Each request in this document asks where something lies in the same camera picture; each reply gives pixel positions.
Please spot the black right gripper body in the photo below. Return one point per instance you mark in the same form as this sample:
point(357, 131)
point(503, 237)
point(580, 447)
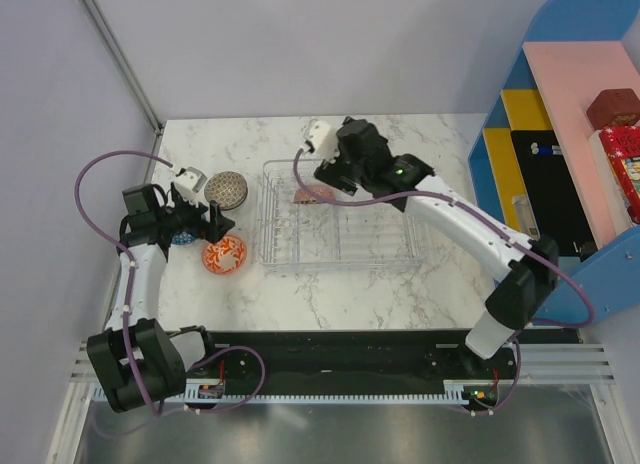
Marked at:
point(341, 167)

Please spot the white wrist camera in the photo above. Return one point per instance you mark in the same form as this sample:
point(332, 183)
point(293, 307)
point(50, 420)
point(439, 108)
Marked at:
point(320, 139)
point(188, 182)

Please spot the dark red box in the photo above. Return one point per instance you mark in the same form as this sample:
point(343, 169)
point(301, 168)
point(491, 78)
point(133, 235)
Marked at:
point(614, 108)

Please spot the orange white floral bowl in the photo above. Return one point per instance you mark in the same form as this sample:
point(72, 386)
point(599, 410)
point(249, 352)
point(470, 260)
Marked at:
point(226, 256)

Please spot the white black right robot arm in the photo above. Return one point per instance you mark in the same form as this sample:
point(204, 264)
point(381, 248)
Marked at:
point(356, 156)

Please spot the aluminium rail frame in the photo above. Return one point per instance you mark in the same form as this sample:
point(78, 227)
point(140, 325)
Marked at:
point(565, 407)

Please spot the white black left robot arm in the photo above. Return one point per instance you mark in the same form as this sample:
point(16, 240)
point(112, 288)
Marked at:
point(134, 359)

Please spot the clear wire dish rack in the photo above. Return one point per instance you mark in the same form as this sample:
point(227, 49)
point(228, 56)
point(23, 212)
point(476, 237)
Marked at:
point(297, 236)

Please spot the white slotted cable duct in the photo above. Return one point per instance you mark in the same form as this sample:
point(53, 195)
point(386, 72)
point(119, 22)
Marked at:
point(280, 391)

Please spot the red christmas tin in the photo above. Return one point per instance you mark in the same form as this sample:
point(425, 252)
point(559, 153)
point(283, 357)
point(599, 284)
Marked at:
point(621, 146)

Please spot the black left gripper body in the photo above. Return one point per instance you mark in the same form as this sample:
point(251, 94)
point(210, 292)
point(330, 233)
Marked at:
point(188, 217)

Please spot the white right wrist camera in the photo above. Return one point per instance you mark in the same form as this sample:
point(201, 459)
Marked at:
point(320, 139)

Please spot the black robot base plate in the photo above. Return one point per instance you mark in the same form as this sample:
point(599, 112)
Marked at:
point(380, 360)

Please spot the brown lattice pattern bowl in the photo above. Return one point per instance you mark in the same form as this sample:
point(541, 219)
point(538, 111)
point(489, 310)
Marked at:
point(228, 189)

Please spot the aluminium corner post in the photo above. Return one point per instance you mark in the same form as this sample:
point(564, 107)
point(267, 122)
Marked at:
point(110, 41)

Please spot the blue triangle pattern bowl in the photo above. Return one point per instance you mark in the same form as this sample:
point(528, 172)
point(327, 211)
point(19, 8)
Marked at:
point(183, 238)

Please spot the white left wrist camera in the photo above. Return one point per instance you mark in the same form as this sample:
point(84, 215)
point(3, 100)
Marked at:
point(188, 182)

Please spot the red floral pattern bowl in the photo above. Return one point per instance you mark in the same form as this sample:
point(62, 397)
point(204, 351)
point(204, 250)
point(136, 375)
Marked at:
point(316, 194)

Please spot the black board with markers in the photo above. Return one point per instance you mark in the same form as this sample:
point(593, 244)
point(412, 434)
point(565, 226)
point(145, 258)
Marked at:
point(556, 207)

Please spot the blue toy shelf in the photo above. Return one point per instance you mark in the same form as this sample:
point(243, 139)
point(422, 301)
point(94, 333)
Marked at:
point(571, 51)

